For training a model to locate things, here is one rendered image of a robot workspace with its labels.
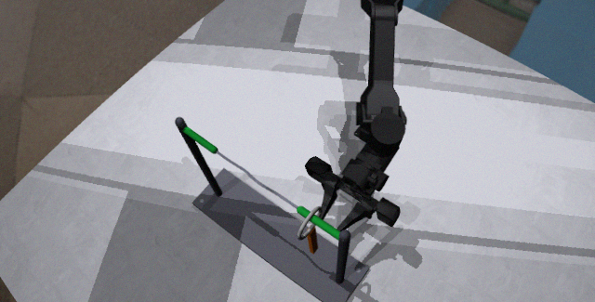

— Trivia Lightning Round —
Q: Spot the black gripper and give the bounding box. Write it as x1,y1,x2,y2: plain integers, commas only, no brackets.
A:
304,151,401,231

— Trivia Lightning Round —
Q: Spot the orange handle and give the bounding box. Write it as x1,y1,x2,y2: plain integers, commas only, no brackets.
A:
297,206,323,254

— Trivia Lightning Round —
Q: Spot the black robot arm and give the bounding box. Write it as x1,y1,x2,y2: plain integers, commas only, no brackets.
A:
341,0,407,197

